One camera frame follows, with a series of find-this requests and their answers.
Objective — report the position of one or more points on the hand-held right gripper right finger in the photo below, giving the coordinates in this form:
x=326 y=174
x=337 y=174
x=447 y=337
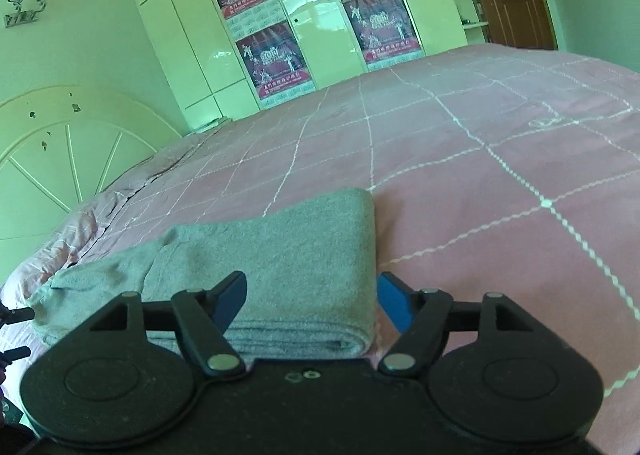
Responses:
x=395 y=302

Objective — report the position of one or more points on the grey pants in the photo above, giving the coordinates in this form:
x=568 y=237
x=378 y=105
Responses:
x=300 y=245

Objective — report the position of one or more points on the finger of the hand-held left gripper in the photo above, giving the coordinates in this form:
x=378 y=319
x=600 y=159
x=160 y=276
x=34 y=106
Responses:
x=17 y=315
x=15 y=354

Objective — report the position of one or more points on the pink pillow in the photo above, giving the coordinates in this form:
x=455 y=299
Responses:
x=65 y=240

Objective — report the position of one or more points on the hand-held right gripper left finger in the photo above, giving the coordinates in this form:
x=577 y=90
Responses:
x=232 y=292

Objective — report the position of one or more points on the bed with pink checked sheet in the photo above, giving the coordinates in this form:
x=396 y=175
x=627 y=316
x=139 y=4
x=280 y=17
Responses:
x=450 y=160

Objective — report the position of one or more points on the cream round headboard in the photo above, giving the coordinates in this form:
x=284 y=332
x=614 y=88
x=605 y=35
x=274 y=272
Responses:
x=50 y=160

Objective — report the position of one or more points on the stack of books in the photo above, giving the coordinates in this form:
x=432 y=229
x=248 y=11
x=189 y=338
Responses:
x=212 y=125

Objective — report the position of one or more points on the cream glossy wardrobe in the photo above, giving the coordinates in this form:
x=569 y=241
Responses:
x=190 y=35

